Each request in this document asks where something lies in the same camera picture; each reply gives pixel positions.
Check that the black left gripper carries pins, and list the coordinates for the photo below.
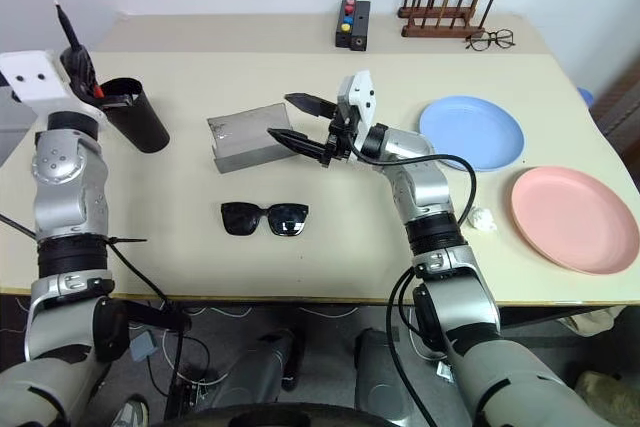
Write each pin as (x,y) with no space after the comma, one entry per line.
(79,72)

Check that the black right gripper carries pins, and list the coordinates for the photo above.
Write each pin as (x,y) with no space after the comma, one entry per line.
(340,139)

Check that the grey glasses case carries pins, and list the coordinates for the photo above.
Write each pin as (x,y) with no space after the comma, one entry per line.
(250,132)

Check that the black sunglasses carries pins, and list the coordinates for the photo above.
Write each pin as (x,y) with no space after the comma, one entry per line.
(240,219)

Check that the white paper ball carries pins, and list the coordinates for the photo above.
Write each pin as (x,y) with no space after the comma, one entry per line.
(481,219)

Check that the pink plate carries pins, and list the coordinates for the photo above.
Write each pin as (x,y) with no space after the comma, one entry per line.
(575,219)

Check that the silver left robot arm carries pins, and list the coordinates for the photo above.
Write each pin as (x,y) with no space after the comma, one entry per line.
(65,187)

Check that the black cup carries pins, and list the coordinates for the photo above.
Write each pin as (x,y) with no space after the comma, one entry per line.
(142,127)

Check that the black box with coloured buttons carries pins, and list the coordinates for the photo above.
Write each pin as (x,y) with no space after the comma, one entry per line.
(352,27)

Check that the grey panel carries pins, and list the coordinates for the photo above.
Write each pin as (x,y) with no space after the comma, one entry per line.
(15,127)

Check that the brown wooden peg rack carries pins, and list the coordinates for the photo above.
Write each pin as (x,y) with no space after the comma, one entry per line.
(435,29)

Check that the blue plate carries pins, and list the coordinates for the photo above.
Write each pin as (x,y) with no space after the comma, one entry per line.
(470,132)

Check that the black framed clear eyeglasses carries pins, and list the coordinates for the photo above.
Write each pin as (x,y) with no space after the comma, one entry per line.
(487,38)

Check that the dark grey rounded shape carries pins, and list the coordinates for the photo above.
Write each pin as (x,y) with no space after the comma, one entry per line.
(260,367)

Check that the small grey box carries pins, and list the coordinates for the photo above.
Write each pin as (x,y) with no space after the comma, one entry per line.
(145,347)

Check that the blue round object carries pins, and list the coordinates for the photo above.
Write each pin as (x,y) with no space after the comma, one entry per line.
(585,97)

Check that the dark brown furniture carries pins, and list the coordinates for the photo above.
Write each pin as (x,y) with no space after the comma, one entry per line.
(620,107)

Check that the grey white shoe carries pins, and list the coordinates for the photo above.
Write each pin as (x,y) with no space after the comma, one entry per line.
(130,412)

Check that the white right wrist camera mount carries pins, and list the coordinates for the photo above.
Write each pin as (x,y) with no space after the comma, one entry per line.
(362,92)

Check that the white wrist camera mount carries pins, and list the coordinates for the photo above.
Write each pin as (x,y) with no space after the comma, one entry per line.
(362,92)
(30,89)

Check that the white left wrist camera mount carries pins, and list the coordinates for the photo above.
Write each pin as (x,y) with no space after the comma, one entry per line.
(30,89)

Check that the black table frame bar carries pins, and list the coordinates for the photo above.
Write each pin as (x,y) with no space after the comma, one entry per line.
(155,317)

